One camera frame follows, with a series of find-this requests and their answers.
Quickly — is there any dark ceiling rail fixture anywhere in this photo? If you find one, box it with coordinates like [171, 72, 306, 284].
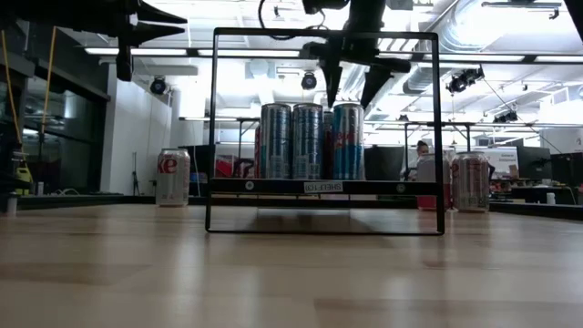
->
[481, 0, 564, 20]

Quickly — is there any wooden shelf with black frame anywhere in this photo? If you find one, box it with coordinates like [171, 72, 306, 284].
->
[204, 26, 446, 237]

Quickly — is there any white cable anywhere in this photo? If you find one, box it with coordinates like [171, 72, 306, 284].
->
[49, 186, 86, 197]

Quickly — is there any person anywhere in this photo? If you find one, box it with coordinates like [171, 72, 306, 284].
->
[400, 139, 432, 179]

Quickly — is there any silver ventilation duct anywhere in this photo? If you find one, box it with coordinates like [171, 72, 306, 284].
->
[400, 0, 506, 95]

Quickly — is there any silver diet cola can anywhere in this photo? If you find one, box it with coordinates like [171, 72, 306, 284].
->
[155, 148, 191, 208]
[450, 151, 491, 213]

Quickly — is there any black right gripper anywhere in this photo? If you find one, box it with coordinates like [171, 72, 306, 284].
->
[302, 0, 411, 110]

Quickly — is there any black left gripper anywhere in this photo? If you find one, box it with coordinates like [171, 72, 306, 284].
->
[108, 0, 188, 82]

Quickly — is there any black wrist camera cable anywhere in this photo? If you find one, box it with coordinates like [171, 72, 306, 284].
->
[257, 0, 329, 42]

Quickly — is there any black ceiling spotlight cluster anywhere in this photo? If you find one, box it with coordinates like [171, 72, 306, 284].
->
[491, 110, 520, 125]
[447, 66, 486, 95]

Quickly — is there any blue silver energy drink can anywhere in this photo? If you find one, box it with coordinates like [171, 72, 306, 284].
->
[260, 103, 292, 180]
[291, 103, 325, 180]
[332, 102, 366, 180]

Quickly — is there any white sign board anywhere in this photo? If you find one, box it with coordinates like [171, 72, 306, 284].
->
[485, 147, 519, 179]

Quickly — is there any black computer monitor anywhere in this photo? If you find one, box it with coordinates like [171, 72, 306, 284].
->
[188, 144, 217, 176]
[549, 152, 583, 187]
[516, 145, 552, 181]

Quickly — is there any red and white box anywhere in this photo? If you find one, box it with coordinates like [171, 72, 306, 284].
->
[214, 154, 256, 179]

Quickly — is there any yellow plastic container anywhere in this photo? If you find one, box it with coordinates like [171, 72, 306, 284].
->
[15, 166, 34, 197]

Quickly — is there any black table frame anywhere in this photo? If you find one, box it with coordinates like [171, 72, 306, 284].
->
[15, 192, 583, 222]

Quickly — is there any yellow hanging cord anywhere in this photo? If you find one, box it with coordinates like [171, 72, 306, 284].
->
[0, 30, 25, 159]
[39, 26, 58, 136]

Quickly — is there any black partition panel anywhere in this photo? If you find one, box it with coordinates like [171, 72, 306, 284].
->
[364, 145, 406, 179]

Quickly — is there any thin black stand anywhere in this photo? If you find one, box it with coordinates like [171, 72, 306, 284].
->
[130, 152, 140, 196]

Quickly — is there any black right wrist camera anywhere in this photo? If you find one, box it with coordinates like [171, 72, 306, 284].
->
[301, 0, 352, 15]

